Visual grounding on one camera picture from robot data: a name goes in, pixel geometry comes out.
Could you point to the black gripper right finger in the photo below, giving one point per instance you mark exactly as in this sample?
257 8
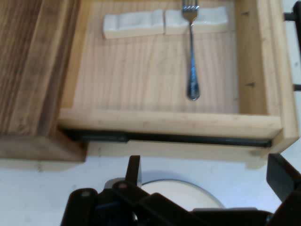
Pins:
282 179

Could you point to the light wooden drawer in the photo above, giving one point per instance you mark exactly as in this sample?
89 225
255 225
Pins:
141 82

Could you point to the white ceramic cutlery rest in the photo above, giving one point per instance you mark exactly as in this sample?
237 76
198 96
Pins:
131 23
211 18

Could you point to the white plate with dark rim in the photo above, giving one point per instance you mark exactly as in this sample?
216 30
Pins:
183 195

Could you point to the silver metal fork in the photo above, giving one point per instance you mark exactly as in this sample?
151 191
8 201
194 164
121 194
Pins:
191 47

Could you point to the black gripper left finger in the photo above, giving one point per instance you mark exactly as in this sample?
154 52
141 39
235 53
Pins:
131 188

